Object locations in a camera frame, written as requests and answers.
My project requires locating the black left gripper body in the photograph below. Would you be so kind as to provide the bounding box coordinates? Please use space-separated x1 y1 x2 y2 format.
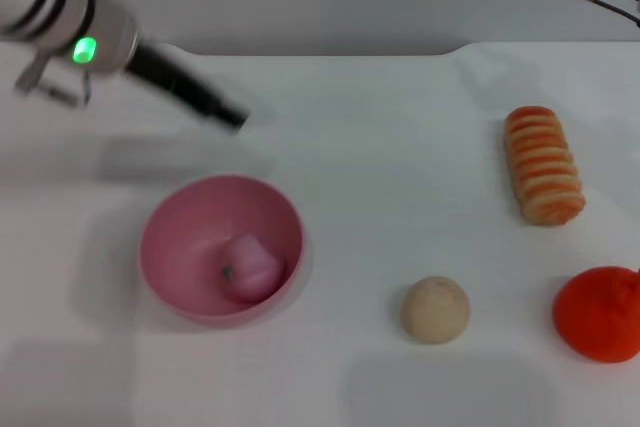
124 42 229 123

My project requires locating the pink plastic bowl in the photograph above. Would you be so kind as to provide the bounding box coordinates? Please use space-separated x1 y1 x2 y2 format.
138 174 305 327

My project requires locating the pink peach toy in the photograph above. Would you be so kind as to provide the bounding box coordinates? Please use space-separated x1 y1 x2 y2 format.
220 233 287 304

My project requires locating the orange striped bread loaf toy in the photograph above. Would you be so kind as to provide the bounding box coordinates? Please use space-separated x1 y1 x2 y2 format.
503 105 587 226

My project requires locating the beige steamed bun toy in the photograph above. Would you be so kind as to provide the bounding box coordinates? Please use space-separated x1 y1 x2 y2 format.
399 275 472 346

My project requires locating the red-orange persimmon toy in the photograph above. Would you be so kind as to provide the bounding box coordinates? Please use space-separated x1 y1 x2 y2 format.
552 265 640 365

